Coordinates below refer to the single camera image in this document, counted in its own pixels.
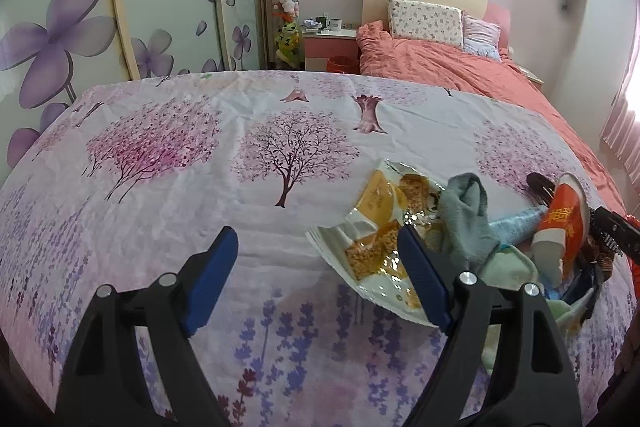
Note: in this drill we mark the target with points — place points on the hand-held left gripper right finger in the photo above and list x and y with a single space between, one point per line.
425 279

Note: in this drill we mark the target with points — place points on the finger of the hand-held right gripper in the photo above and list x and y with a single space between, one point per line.
617 229

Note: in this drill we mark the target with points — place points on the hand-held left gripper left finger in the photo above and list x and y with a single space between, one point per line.
210 279

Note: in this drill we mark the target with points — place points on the yellow silver snack packet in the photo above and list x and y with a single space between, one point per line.
370 207

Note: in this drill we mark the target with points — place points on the floral printed tablecloth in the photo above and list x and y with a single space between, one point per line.
200 207

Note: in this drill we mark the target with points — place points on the grey green sock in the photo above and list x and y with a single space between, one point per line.
465 217

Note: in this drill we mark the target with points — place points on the light green cloth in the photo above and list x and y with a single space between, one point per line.
510 264

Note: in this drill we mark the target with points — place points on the dark brown comb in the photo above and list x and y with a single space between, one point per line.
540 187

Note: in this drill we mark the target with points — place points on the teal cream tube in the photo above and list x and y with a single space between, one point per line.
515 222

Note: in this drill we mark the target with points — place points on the pink curtain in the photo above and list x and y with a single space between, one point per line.
625 122

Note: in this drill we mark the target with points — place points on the pink white nightstand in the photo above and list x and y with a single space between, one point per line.
530 77
325 49

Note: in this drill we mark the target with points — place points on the bed with coral duvet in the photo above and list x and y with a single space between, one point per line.
450 67

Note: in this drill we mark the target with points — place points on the red plastic bag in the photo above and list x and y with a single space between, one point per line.
342 66

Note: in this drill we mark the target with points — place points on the striped pink pillow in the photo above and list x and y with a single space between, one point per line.
480 37

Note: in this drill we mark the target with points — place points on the green plush toy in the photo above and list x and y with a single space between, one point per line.
289 42

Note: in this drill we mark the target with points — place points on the floral white pillow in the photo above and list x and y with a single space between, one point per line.
425 22

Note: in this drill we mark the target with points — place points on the mug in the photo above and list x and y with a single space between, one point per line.
335 24

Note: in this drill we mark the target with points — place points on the wardrobe with flower doors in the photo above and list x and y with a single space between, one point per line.
75 32

